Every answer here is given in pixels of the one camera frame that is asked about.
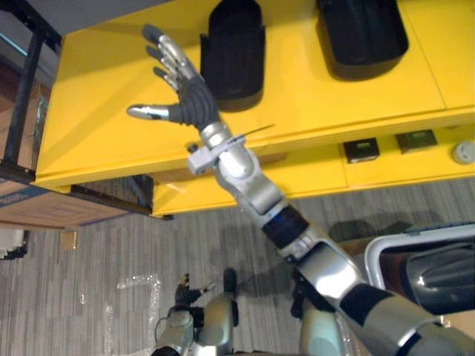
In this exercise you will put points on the robot right five-finger hand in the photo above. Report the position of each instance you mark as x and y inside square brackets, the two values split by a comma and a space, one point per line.
[194, 100]

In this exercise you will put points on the robot left five-finger hand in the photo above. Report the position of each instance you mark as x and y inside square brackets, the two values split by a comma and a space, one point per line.
[184, 295]

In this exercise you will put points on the robot right silver arm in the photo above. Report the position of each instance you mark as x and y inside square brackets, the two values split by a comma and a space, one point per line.
[259, 189]

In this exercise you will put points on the yellow metal shelf unit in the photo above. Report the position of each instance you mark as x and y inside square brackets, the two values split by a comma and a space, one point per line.
[111, 122]

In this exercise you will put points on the clear bubble wrap sheet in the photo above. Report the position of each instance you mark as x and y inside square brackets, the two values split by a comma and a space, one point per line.
[152, 296]

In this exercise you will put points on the robot left silver leg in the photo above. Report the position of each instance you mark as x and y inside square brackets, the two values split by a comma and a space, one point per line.
[217, 322]

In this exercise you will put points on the robot silver leg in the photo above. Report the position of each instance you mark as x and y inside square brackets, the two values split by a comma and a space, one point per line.
[319, 333]
[217, 322]

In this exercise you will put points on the black plastic housing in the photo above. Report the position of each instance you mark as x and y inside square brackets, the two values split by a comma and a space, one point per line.
[363, 41]
[441, 278]
[234, 55]

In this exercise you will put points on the small cardboard scrap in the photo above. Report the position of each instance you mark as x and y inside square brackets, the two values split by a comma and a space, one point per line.
[68, 239]

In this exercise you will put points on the robot right silver leg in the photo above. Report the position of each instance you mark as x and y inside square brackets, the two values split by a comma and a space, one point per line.
[319, 333]

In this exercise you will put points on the brown cardboard box blue tape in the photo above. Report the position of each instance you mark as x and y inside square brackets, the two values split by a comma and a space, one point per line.
[48, 205]

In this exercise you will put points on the small black square box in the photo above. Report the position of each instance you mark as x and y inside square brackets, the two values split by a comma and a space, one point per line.
[415, 141]
[360, 150]

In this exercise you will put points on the white plastic object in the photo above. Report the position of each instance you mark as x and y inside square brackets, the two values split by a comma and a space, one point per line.
[11, 243]

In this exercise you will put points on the grey plastic tote bin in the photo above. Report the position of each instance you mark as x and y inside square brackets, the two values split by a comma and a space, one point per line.
[373, 263]

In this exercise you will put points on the round grey disc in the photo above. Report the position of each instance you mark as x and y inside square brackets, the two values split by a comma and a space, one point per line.
[464, 153]

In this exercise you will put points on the black metal rack frame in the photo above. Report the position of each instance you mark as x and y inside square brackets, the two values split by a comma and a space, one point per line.
[26, 85]

